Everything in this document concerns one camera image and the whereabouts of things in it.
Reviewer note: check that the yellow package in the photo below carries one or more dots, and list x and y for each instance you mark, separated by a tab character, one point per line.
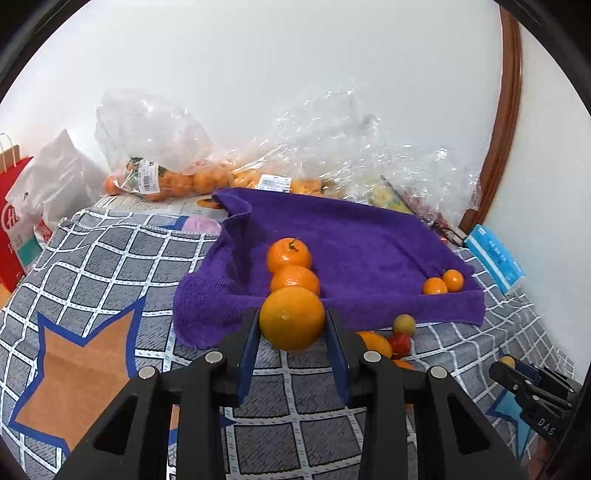
385	196

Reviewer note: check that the yellow-green plum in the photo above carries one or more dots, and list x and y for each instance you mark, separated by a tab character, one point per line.
508	362
404	324

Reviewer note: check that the wooden door frame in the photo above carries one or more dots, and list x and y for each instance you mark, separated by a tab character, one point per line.
503	115

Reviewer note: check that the pink cloth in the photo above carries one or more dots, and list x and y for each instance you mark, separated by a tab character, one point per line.
201	225

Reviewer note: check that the grey checked blanket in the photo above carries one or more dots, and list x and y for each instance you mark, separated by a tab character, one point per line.
92	277

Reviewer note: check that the large crumpled clear plastic bag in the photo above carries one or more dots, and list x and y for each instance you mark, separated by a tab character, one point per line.
392	152

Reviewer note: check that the white plastic bag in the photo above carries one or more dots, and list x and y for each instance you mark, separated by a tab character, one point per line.
60	175

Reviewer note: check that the labelled clear bag of mandarins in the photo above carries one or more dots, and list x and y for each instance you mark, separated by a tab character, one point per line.
277	182

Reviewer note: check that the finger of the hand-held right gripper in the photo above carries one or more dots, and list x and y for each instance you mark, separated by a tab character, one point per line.
512	381
531	371

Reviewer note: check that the orange mandarin with stem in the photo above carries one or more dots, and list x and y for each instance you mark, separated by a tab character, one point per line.
288	256

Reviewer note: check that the blue tissue pack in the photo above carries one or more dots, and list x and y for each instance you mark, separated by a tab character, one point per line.
496	258

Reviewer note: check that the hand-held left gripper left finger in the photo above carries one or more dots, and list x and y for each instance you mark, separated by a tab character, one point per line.
247	355

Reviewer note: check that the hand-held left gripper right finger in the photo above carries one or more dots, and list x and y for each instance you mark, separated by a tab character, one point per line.
336	360

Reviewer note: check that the red paper bag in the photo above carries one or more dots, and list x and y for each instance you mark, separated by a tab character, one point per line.
11	221

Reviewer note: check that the purple towel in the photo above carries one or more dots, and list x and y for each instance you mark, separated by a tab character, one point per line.
369	249

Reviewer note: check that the small red tomato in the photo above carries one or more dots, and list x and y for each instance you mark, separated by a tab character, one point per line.
400	345

